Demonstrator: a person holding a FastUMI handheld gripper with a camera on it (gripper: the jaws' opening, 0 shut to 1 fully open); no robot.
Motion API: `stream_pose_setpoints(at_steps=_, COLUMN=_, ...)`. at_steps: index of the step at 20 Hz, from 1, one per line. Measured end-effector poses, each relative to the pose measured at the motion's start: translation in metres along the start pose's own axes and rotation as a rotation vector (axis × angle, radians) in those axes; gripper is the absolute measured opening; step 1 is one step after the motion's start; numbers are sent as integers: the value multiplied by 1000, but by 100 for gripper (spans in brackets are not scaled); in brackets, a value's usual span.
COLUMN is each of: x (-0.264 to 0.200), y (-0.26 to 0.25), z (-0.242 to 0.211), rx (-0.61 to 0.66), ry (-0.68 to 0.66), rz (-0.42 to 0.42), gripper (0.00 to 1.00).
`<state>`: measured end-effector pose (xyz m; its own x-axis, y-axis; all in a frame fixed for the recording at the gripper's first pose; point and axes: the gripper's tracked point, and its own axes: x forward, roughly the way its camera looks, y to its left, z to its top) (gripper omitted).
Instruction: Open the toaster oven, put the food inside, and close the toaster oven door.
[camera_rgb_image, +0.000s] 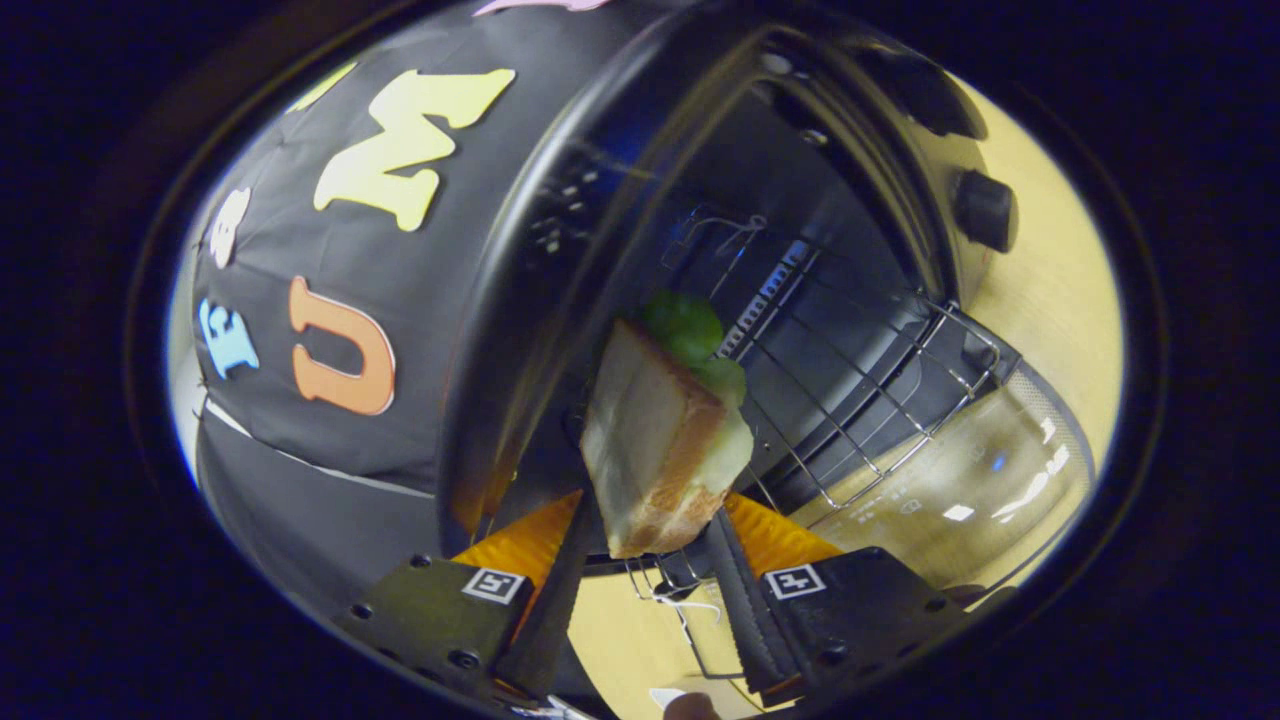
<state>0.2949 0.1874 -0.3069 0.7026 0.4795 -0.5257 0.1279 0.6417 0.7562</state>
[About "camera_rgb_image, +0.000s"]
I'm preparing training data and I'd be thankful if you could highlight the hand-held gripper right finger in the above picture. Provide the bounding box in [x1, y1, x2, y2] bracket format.
[705, 490, 1016, 701]

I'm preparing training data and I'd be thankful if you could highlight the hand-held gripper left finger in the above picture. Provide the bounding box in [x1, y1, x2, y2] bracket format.
[335, 490, 606, 701]

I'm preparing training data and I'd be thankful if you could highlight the lettuce sandwich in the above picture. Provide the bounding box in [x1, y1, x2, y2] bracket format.
[580, 290, 756, 559]

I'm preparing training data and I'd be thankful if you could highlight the wire oven rack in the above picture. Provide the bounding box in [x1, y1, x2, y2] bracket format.
[660, 205, 1003, 513]

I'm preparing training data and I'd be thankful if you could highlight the black toaster oven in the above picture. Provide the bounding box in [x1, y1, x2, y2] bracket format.
[437, 0, 1098, 681]

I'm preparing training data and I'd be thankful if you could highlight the white string loop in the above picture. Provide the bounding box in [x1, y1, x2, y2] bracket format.
[650, 585, 723, 626]

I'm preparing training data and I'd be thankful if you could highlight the black backdrop cloth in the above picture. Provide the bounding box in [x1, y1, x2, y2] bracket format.
[190, 0, 621, 611]

